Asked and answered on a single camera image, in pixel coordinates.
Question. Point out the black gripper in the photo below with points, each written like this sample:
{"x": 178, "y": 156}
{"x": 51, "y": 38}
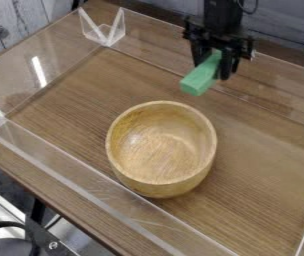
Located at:
{"x": 217, "y": 30}

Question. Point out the green rectangular block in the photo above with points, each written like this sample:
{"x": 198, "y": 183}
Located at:
{"x": 200, "y": 79}

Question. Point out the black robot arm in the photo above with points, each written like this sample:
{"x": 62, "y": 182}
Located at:
{"x": 216, "y": 32}

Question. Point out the brown wooden bowl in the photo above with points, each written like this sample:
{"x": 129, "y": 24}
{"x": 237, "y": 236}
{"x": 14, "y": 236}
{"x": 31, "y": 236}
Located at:
{"x": 160, "y": 146}

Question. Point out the black table leg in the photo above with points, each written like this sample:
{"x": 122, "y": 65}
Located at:
{"x": 37, "y": 211}

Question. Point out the clear acrylic corner bracket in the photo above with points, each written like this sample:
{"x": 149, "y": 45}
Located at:
{"x": 103, "y": 34}

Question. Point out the clear acrylic tray wall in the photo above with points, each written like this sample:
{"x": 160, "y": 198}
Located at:
{"x": 63, "y": 88}

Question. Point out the grey metal bracket with screw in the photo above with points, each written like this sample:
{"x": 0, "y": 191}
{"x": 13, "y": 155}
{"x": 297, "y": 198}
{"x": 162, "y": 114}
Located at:
{"x": 45, "y": 243}

